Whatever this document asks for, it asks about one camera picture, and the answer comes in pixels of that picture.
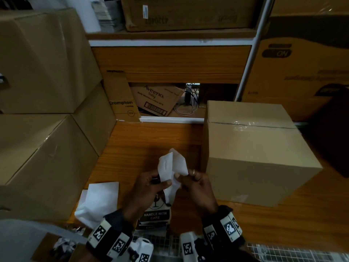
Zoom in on large cardboard box dark band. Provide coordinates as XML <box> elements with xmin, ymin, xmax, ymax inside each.
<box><xmin>242</xmin><ymin>15</ymin><xmax>349</xmax><ymax>122</ymax></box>

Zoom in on plastic wrapped cardboard box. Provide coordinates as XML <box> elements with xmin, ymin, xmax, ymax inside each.
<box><xmin>270</xmin><ymin>0</ymin><xmax>349</xmax><ymax>17</ymax></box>

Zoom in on squarish taped cardboard box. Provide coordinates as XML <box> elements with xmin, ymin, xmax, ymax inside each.
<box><xmin>201</xmin><ymin>100</ymin><xmax>323</xmax><ymax>207</ymax></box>

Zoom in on large cardboard box white sticker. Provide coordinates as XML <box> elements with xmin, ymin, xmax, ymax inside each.
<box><xmin>120</xmin><ymin>0</ymin><xmax>260</xmax><ymax>32</ymax></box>

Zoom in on white frame bar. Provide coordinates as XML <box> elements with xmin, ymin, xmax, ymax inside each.
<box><xmin>0</xmin><ymin>218</ymin><xmax>88</xmax><ymax>262</ymax></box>

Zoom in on large stapled cardboard box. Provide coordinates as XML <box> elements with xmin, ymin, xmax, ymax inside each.
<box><xmin>0</xmin><ymin>8</ymin><xmax>103</xmax><ymax>114</ymax></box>

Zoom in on small taped cardboard box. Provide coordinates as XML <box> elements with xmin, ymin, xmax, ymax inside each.
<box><xmin>72</xmin><ymin>83</ymin><xmax>117</xmax><ymax>156</ymax></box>

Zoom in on tangle of cables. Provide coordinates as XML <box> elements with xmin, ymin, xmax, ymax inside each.
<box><xmin>174</xmin><ymin>83</ymin><xmax>201</xmax><ymax>116</ymax></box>

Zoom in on wrist tracker band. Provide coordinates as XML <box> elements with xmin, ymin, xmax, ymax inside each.
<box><xmin>201</xmin><ymin>206</ymin><xmax>246</xmax><ymax>249</ymax></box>
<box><xmin>86</xmin><ymin>210</ymin><xmax>135</xmax><ymax>261</ymax></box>

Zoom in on barcode printed cardboard box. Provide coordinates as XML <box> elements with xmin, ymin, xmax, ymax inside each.
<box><xmin>130</xmin><ymin>84</ymin><xmax>186</xmax><ymax>117</ymax></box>

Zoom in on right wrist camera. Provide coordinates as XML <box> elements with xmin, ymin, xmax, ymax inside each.
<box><xmin>179</xmin><ymin>231</ymin><xmax>216</xmax><ymax>262</ymax></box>

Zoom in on person's right hand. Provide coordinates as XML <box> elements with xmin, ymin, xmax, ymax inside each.
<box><xmin>174</xmin><ymin>169</ymin><xmax>218</xmax><ymax>215</ymax></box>

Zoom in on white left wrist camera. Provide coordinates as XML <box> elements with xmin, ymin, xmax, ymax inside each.
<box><xmin>128</xmin><ymin>237</ymin><xmax>155</xmax><ymax>262</ymax></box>

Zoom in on stack of fragile stickers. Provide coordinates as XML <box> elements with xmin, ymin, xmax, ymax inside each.
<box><xmin>136</xmin><ymin>192</ymin><xmax>173</xmax><ymax>232</ymax></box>

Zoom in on flattened printed cardboard carton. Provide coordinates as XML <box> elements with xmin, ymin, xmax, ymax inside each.
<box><xmin>103</xmin><ymin>70</ymin><xmax>142</xmax><ymax>123</ymax></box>

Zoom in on crumpled paper scraps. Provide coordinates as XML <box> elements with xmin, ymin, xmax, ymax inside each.
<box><xmin>50</xmin><ymin>227</ymin><xmax>85</xmax><ymax>254</ymax></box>

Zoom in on medium taped cardboard box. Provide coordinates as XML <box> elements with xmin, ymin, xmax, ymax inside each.
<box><xmin>0</xmin><ymin>114</ymin><xmax>99</xmax><ymax>221</ymax></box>

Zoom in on wire mesh rack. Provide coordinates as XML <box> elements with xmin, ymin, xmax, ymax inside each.
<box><xmin>133</xmin><ymin>231</ymin><xmax>349</xmax><ymax>262</ymax></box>

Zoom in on stack of grey cards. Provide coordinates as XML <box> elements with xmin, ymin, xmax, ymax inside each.
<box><xmin>91</xmin><ymin>0</ymin><xmax>126</xmax><ymax>33</ymax></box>

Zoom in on right wrist tracker band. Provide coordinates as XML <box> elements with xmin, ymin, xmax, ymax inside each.
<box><xmin>201</xmin><ymin>206</ymin><xmax>246</xmax><ymax>249</ymax></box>

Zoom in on wooden shelf unit white frame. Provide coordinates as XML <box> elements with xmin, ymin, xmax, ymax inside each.
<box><xmin>87</xmin><ymin>0</ymin><xmax>274</xmax><ymax>124</ymax></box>

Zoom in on person's left hand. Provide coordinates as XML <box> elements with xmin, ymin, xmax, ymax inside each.
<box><xmin>122</xmin><ymin>169</ymin><xmax>173</xmax><ymax>224</ymax></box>

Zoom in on left wrist tracker band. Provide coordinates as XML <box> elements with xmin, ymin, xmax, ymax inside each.
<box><xmin>86</xmin><ymin>210</ymin><xmax>135</xmax><ymax>261</ymax></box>

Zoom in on white backing paper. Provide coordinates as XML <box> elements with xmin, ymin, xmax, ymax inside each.
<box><xmin>74</xmin><ymin>182</ymin><xmax>120</xmax><ymax>230</ymax></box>

